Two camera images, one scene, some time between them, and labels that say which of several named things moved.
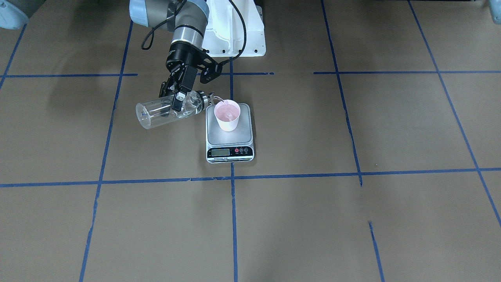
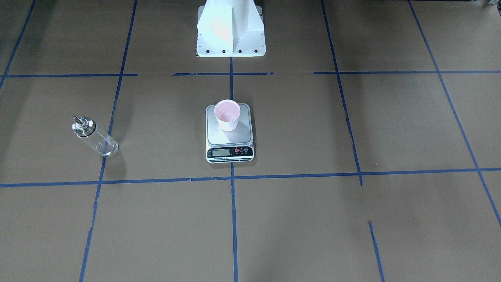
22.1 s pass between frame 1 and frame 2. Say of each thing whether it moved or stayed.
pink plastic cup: stayed
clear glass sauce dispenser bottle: moved
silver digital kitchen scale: stayed
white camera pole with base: stayed
